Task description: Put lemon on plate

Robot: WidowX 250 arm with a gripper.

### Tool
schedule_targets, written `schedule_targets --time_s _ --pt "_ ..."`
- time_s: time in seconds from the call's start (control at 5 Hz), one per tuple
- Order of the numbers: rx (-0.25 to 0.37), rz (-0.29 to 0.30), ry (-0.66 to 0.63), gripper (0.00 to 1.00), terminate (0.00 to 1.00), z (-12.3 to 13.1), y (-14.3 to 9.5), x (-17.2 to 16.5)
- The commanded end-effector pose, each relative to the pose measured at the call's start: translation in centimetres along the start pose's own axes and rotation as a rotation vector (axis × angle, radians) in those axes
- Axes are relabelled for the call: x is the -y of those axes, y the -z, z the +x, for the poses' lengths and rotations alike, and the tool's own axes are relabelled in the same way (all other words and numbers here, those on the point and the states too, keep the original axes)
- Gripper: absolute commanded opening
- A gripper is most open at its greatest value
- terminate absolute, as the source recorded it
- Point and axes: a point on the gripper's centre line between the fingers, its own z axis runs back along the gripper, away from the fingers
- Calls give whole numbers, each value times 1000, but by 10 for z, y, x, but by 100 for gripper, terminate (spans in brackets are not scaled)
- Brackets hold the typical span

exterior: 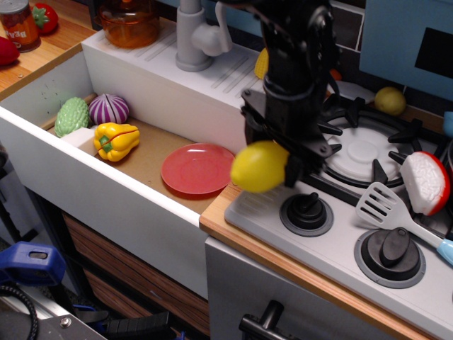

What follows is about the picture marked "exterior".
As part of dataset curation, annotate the red plastic plate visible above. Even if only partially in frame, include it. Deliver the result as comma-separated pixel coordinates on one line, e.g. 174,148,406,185
161,143,234,195

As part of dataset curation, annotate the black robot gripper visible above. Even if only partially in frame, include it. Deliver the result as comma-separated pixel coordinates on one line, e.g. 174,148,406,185
241,89,333,188

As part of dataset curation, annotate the red toy strawberry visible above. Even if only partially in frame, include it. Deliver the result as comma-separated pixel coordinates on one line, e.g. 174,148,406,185
32,3,59,35

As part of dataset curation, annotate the yellow toy bell pepper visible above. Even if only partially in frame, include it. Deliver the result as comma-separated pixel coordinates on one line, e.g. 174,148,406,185
93,123,140,162

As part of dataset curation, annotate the grey spatula with blue handle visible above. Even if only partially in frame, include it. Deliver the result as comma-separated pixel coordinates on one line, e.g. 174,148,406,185
355,182,452,266

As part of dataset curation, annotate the yellow toy corn piece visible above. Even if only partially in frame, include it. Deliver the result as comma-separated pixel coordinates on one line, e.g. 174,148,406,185
254,48,269,79

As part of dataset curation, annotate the red and white toy sushi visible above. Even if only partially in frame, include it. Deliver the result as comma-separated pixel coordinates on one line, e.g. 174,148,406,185
400,152,451,216

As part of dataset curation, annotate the small black stove knob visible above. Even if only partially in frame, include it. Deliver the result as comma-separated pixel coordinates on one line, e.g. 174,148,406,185
280,193,334,237

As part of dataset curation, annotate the green bumpy toy gourd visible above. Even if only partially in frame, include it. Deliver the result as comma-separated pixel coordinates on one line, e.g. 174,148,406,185
55,97,89,137

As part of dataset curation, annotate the toy beans can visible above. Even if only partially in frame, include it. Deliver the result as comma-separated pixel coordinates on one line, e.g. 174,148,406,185
1,0,41,52

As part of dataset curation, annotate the yellow plastic toy lemon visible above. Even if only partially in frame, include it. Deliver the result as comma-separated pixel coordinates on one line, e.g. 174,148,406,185
230,140,289,193

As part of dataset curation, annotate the metal oven door handle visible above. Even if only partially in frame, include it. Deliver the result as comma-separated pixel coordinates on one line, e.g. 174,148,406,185
239,300,294,340

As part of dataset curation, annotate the orange transparent toy pot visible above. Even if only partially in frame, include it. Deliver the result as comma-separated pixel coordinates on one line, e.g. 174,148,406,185
98,0,160,49

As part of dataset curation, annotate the red toy vegetable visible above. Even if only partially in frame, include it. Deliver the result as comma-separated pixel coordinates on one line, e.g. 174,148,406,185
0,37,20,66

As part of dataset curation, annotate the large black stove knob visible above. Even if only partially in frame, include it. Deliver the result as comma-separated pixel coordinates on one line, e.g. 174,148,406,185
354,227,426,289

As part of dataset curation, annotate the white flat toy piece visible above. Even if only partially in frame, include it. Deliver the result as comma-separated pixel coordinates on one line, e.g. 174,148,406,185
336,81,375,104

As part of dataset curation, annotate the grey toy faucet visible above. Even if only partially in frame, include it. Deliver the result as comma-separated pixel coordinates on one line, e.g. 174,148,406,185
176,1,233,72

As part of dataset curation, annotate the yellow-green toy potato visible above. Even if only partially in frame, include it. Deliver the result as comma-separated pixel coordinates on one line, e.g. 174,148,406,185
374,86,406,116

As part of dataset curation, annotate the orange toy carrot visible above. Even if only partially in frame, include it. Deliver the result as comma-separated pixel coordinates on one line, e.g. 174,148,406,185
330,69,343,81

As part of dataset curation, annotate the black stove burner grate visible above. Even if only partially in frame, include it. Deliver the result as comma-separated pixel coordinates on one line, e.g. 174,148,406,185
303,97,448,206

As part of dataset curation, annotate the blue plastic clamp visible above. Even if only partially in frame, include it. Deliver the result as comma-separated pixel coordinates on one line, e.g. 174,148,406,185
1,242,67,286

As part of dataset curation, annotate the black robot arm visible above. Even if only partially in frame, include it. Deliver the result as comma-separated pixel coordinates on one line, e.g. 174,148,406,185
225,1,340,187

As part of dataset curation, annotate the white foam block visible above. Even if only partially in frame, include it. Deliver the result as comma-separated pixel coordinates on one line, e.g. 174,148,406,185
61,127,98,156

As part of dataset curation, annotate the purple striped toy onion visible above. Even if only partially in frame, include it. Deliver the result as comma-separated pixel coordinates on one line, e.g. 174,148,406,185
88,93,130,125

